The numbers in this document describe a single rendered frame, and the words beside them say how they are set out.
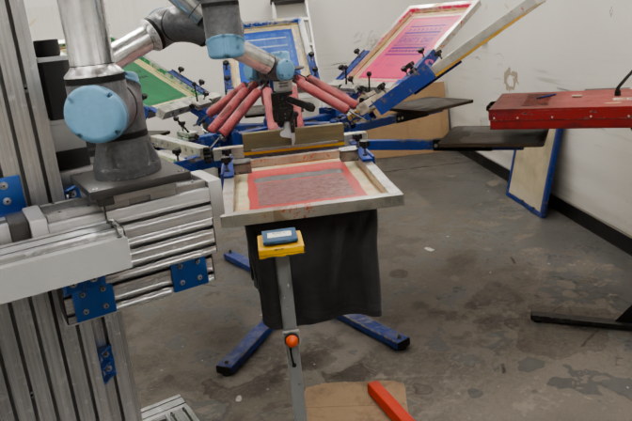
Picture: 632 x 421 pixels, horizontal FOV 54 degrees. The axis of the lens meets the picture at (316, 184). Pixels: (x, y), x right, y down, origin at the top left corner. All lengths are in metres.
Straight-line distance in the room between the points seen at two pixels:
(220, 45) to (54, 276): 0.56
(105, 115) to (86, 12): 0.19
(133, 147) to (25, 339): 0.56
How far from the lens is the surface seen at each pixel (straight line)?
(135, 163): 1.43
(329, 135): 2.49
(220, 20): 1.26
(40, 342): 1.73
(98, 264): 1.33
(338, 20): 6.67
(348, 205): 1.98
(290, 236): 1.77
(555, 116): 2.77
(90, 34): 1.29
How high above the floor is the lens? 1.57
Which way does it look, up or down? 15 degrees down
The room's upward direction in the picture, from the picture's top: 6 degrees counter-clockwise
